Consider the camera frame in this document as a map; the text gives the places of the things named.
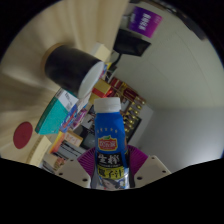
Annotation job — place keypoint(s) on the purple sign board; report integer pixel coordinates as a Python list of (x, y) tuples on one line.
[(145, 21)]

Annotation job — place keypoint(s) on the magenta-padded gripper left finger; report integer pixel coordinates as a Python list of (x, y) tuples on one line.
[(74, 172)]

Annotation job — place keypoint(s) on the small standing card sign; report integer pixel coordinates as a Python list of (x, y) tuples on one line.
[(74, 138)]

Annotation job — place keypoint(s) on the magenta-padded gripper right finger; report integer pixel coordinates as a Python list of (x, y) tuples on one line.
[(152, 170)]

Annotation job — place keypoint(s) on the teal book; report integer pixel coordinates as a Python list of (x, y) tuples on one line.
[(51, 116)]

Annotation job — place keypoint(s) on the flat round red coaster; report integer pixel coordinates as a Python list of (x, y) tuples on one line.
[(23, 135)]

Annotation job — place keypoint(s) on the black mug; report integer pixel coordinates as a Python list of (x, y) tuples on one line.
[(65, 68)]

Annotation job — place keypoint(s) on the blue drink bottle white cap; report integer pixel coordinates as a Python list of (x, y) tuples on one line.
[(110, 133)]

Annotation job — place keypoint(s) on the yellow gift box red ribbon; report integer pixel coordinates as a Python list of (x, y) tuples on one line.
[(101, 88)]

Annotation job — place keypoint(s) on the black office chair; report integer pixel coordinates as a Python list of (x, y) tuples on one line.
[(131, 42)]

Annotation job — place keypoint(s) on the orange red book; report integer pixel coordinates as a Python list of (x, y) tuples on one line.
[(57, 142)]

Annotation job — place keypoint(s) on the wooden shelf unit with trophies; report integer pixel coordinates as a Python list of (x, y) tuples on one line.
[(131, 106)]

